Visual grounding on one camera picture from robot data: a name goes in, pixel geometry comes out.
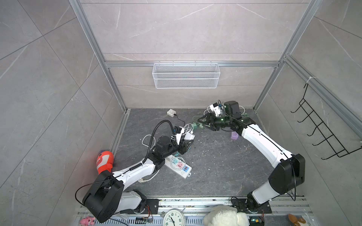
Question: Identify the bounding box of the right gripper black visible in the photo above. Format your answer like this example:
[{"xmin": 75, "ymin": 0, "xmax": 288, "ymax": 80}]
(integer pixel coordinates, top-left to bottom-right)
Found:
[{"xmin": 197, "ymin": 113, "xmax": 232, "ymax": 131}]

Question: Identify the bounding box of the white multicolour power strip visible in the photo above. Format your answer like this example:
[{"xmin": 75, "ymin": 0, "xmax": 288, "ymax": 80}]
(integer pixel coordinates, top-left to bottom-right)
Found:
[{"xmin": 165, "ymin": 155, "xmax": 192, "ymax": 179}]

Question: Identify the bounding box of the thin white usb cable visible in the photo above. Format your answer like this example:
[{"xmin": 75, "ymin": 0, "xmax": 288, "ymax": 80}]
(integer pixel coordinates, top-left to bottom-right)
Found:
[{"xmin": 173, "ymin": 156, "xmax": 187, "ymax": 170}]

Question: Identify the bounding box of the white charger with label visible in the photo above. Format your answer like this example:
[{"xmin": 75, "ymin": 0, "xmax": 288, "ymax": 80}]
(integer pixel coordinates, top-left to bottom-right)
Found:
[{"xmin": 184, "ymin": 132, "xmax": 195, "ymax": 140}]

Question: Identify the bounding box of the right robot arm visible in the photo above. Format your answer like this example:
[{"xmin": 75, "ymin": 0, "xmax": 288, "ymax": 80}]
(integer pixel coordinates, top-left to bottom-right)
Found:
[{"xmin": 197, "ymin": 101, "xmax": 305, "ymax": 212}]

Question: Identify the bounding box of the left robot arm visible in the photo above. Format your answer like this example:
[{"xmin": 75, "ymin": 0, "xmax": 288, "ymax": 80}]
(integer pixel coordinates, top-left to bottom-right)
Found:
[{"xmin": 78, "ymin": 120, "xmax": 195, "ymax": 223}]

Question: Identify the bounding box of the purple power strip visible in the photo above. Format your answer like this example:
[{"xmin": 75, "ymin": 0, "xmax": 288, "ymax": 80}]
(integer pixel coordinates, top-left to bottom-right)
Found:
[{"xmin": 231, "ymin": 131, "xmax": 239, "ymax": 141}]

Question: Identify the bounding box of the white square charger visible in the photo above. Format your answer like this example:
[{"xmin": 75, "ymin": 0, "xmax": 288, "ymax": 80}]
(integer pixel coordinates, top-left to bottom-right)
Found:
[{"xmin": 167, "ymin": 109, "xmax": 177, "ymax": 117}]

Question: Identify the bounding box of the green charger left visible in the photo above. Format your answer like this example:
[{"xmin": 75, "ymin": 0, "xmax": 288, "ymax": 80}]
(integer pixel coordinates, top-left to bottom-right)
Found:
[{"xmin": 191, "ymin": 123, "xmax": 197, "ymax": 130}]

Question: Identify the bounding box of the red plush toy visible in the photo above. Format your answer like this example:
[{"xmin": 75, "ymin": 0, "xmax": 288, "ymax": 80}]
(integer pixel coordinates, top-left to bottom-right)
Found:
[{"xmin": 96, "ymin": 151, "xmax": 114, "ymax": 174}]

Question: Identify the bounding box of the white analog clock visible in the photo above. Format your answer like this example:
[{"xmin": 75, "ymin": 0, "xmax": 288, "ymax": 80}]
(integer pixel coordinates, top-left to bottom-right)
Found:
[{"xmin": 163, "ymin": 209, "xmax": 186, "ymax": 226}]

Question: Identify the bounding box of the white plush toy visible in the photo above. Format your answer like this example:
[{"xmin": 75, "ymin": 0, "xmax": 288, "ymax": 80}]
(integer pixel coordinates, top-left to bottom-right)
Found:
[{"xmin": 203, "ymin": 205, "xmax": 249, "ymax": 226}]

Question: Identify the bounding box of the pink plush toy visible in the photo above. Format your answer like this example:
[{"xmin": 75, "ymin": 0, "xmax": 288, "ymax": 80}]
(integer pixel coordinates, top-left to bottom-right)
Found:
[{"xmin": 80, "ymin": 216, "xmax": 96, "ymax": 226}]

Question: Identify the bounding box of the brown plush toy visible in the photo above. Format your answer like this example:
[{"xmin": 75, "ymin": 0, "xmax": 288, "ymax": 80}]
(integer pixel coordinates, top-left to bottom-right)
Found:
[{"xmin": 288, "ymin": 214, "xmax": 308, "ymax": 226}]

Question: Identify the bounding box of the green thin cable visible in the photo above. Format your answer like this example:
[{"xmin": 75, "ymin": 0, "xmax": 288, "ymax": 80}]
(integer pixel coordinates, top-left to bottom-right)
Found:
[{"xmin": 192, "ymin": 112, "xmax": 251, "ymax": 125}]

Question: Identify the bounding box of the white cable with plug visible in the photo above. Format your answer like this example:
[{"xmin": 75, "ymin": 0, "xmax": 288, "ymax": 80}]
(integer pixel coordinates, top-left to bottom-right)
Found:
[{"xmin": 203, "ymin": 102, "xmax": 246, "ymax": 116}]

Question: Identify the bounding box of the white power strip cord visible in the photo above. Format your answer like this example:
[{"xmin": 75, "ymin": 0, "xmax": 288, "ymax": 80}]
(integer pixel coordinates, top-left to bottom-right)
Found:
[{"xmin": 138, "ymin": 134, "xmax": 162, "ymax": 183}]

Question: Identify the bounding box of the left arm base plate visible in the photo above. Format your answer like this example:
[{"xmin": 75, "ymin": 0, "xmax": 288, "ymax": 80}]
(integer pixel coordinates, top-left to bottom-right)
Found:
[{"xmin": 134, "ymin": 199, "xmax": 160, "ymax": 215}]

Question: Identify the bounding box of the white wire mesh basket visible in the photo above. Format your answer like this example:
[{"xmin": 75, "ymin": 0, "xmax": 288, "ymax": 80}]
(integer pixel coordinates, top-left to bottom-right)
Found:
[{"xmin": 152, "ymin": 63, "xmax": 221, "ymax": 89}]

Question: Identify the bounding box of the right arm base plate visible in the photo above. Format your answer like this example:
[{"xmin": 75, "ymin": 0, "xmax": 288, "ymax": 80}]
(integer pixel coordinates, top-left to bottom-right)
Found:
[{"xmin": 230, "ymin": 197, "xmax": 272, "ymax": 214}]

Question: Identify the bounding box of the black wire hook rack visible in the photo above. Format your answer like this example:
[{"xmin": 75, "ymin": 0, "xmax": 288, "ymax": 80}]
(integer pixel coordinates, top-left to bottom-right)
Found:
[{"xmin": 291, "ymin": 84, "xmax": 362, "ymax": 161}]

